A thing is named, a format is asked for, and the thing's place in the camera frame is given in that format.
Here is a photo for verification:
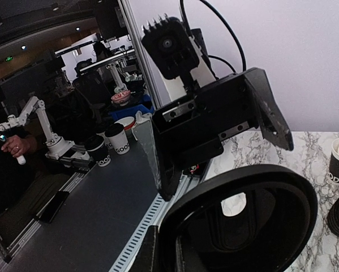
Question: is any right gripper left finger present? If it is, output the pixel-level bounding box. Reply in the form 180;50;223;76
132;226;160;272

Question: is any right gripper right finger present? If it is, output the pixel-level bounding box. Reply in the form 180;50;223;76
175;237;190;272

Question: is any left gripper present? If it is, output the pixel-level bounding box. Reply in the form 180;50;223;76
151;68;294;202

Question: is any black cup lid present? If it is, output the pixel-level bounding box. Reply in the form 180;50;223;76
158;164;318;271

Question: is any lidded white coffee cup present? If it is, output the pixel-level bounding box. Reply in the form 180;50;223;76
105;123;130;155

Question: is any lidded black coffee cup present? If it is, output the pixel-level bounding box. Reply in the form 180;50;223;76
84;135;111;167

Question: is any red white bowl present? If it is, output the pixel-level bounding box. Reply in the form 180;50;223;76
111;90;131;106

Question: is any black smartphone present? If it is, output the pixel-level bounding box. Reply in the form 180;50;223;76
36;191;70;224

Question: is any person's hand with controller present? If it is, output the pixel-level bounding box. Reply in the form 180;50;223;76
1;135;30;165

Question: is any aluminium front rail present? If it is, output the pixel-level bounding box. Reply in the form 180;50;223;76
0;158;215;272

